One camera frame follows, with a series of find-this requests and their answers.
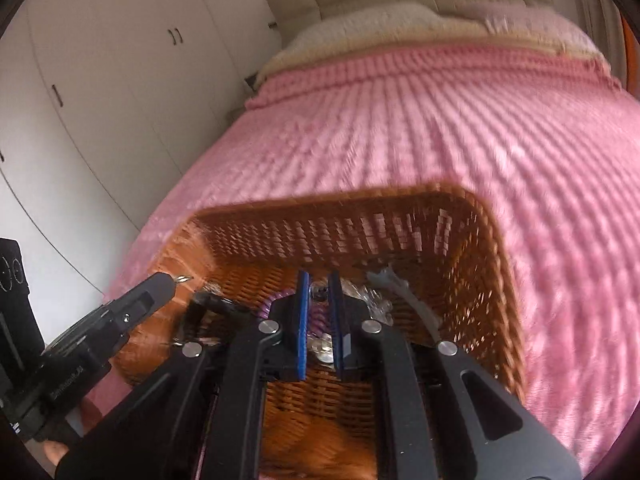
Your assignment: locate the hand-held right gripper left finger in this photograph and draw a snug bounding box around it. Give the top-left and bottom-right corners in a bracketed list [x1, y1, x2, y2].
[55, 270, 308, 480]

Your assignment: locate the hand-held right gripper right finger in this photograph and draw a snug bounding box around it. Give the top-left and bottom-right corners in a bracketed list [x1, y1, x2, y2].
[327, 270, 583, 480]

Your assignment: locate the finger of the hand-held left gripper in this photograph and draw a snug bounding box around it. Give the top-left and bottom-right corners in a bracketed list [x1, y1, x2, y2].
[55, 270, 308, 480]
[102, 272, 179, 342]

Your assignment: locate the purple spiral hair tie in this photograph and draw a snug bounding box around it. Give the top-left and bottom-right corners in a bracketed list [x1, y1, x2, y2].
[306, 305, 335, 343]

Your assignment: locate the clear crystal bracelet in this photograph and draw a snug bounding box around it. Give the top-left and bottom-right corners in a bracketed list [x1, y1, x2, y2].
[345, 282, 393, 321]

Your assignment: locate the brown wicker basket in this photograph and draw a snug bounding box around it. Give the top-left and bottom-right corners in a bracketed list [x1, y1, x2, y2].
[117, 182, 528, 480]

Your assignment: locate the person's left hand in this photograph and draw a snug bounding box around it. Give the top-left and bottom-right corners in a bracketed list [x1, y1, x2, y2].
[42, 400, 108, 476]

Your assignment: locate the white wardrobe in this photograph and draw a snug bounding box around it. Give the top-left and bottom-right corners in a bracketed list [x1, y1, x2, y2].
[0, 0, 261, 351]

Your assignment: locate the cream pillow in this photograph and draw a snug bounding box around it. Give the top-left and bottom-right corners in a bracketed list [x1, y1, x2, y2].
[255, 25, 613, 91]

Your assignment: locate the white pillow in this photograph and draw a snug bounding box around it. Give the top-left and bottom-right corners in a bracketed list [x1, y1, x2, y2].
[280, 2, 446, 58]

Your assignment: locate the pink pillow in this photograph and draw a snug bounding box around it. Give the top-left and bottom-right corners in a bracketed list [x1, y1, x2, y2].
[452, 0, 601, 56]

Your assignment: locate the grey and orange curtain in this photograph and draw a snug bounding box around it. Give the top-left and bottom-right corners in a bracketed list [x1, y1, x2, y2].
[570, 0, 640, 96]

